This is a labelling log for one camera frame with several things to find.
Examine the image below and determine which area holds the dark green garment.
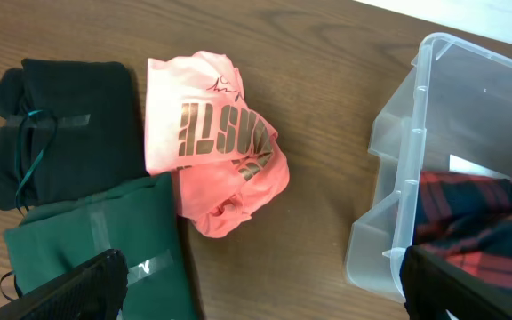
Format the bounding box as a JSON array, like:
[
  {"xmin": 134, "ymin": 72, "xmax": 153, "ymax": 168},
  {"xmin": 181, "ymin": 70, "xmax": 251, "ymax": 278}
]
[{"xmin": 4, "ymin": 173, "xmax": 197, "ymax": 320}]

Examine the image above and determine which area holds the white label in bin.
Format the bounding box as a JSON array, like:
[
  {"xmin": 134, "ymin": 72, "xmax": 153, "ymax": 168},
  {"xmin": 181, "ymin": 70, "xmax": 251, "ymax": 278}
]
[{"xmin": 449, "ymin": 155, "xmax": 500, "ymax": 178}]

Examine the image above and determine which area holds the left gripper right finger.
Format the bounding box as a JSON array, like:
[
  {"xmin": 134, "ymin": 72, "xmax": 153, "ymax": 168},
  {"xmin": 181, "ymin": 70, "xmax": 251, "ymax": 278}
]
[{"xmin": 400, "ymin": 246, "xmax": 512, "ymax": 320}]

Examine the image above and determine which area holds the pink printed t-shirt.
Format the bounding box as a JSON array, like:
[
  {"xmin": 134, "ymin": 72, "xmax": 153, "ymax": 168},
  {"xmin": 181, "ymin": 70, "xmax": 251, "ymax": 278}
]
[{"xmin": 144, "ymin": 51, "xmax": 290, "ymax": 238}]

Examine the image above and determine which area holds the clear plastic storage bin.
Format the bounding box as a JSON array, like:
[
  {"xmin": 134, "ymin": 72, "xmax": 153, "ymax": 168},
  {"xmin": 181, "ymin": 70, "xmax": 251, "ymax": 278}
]
[{"xmin": 345, "ymin": 33, "xmax": 512, "ymax": 302}]

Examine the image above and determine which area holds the red navy plaid shirt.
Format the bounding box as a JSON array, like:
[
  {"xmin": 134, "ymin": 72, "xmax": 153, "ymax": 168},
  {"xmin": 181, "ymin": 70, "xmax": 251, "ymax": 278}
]
[{"xmin": 412, "ymin": 172, "xmax": 512, "ymax": 295}]

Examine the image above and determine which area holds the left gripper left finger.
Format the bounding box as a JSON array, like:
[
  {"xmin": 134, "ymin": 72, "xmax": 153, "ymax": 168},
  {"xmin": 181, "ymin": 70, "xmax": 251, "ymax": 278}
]
[{"xmin": 0, "ymin": 249, "xmax": 128, "ymax": 320}]

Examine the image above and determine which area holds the black garment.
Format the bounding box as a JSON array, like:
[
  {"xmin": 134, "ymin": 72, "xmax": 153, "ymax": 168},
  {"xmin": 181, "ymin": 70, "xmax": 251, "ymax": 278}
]
[{"xmin": 0, "ymin": 59, "xmax": 147, "ymax": 211}]

